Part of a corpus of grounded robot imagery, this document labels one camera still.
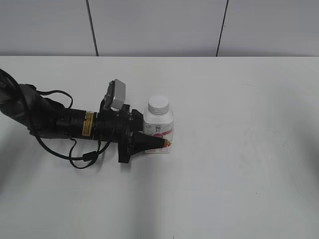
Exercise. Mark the white strawberry yogurt bottle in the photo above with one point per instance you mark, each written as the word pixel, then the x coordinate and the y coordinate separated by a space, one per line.
pixel 159 122

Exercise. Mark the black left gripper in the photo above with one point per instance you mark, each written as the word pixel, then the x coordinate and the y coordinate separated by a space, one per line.
pixel 117 126

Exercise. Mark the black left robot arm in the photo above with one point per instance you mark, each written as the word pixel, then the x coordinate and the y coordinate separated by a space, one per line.
pixel 48 119

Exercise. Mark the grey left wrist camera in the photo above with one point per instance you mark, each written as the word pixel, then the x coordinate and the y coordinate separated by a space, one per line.
pixel 115 96

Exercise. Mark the white round bottle cap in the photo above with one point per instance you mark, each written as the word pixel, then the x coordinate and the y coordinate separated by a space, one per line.
pixel 158 105

